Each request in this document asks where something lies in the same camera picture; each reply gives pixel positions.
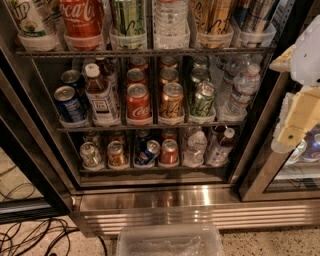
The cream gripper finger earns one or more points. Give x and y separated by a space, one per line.
282 62
286 139

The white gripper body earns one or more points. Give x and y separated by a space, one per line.
307 56

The red coke can front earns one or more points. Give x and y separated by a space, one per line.
138 104

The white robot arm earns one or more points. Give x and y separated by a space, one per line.
304 64

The right fridge glass door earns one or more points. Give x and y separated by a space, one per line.
266 174

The water bottle front middle shelf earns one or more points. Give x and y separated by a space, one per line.
244 86

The water bottle behind middle shelf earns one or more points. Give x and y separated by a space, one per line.
231 65

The dark can top shelf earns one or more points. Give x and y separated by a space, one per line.
253 18

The tea bottle bottom shelf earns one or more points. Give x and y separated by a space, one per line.
220 148

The orange can top shelf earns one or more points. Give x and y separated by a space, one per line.
212 19

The orange can shelf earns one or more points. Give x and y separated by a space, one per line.
116 154
212 19

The green soda can second row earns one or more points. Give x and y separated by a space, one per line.
199 74

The green soda can back row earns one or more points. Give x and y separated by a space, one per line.
201 61

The green soda can front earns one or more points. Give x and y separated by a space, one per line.
202 105

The water bottle bottom shelf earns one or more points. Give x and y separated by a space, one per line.
193 154

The orange soda can second row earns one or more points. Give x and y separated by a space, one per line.
168 75

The orange soda can back row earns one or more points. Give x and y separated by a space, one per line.
168 62

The orange soda can front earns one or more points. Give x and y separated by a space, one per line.
171 104

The clear water bottle top shelf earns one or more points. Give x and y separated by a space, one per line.
170 24

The red can bottom shelf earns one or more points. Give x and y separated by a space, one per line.
169 152

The blue pepsi can bottom shelf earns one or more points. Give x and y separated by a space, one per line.
148 152

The red coke can back row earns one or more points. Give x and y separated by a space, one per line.
138 62

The red coke can second row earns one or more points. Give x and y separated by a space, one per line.
136 75

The green can top shelf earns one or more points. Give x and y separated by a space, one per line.
129 22

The orange can bottom shelf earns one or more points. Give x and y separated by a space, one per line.
116 154

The silver can bottom shelf left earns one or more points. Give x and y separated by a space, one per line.
91 156

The red coca-cola can top shelf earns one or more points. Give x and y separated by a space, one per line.
83 20

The steel fridge base grille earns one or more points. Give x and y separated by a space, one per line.
107 212

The blue pepsi can behind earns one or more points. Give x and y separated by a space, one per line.
75 79

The blue pepsi can front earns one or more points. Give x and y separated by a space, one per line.
69 105

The white 7up can top shelf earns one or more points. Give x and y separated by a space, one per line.
37 29

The open fridge glass door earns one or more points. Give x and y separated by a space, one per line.
26 193

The clear plastic bin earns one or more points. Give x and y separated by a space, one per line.
170 240

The iced tea bottle behind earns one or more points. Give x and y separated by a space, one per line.
108 71

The iced tea bottle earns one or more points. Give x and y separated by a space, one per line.
100 95
108 71

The iced tea bottle front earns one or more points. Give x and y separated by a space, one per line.
100 95

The middle wire shelf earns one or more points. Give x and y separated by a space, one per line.
151 126

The wire shelf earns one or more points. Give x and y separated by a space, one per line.
143 53
151 126

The top wire shelf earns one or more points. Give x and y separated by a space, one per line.
143 53

